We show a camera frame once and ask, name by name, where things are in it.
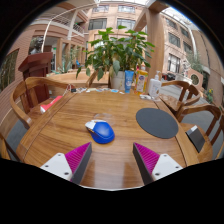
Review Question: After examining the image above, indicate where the red and white pack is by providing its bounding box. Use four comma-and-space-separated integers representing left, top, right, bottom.
39, 95, 64, 114

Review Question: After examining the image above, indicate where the large green potted plant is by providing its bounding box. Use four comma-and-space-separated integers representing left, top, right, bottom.
75, 25, 156, 91

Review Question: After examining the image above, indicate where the round dark grey mouse pad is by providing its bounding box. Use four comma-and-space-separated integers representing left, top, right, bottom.
135, 107, 180, 140

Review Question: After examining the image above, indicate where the dark red wooden lectern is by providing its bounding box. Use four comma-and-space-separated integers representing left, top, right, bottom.
18, 51, 54, 108

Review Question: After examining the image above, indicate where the white pump dispenser bottle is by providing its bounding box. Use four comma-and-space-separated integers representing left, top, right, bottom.
147, 70, 163, 99

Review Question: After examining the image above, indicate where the yellow dish soap bottle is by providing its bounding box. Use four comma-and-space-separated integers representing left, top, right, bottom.
134, 63, 149, 96

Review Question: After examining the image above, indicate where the blue squeeze tube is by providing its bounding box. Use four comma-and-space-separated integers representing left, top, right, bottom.
124, 69, 135, 94

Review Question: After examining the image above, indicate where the dark bust statue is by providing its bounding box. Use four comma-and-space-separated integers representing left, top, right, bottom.
29, 35, 45, 55

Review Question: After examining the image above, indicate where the black car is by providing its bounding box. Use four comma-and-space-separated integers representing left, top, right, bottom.
162, 72, 177, 82

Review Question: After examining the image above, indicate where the black flat box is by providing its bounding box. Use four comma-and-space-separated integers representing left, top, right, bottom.
185, 125, 207, 154

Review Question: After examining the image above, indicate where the bunch of keys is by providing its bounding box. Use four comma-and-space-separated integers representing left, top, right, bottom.
65, 84, 78, 95

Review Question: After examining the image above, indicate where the yellow flowering plant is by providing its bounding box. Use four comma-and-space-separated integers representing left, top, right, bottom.
205, 88, 214, 104

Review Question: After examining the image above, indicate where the long wooden planter box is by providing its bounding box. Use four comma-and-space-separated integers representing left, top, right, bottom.
46, 69, 111, 88

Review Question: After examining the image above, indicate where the clear plastic case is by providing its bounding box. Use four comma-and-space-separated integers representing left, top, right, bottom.
139, 93, 156, 101

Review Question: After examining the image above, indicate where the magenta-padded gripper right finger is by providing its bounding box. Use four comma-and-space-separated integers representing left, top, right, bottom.
132, 142, 184, 186

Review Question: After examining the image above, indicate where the blue and white computer mouse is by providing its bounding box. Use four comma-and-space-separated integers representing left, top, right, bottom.
84, 119, 116, 145

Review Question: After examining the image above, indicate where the white stone statue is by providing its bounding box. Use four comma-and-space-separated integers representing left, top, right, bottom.
181, 59, 193, 79

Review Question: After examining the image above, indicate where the brick planter with round emblem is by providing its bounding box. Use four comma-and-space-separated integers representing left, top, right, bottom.
188, 69, 204, 87

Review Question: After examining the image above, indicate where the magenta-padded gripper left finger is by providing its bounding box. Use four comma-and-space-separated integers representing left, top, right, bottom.
39, 141, 93, 186

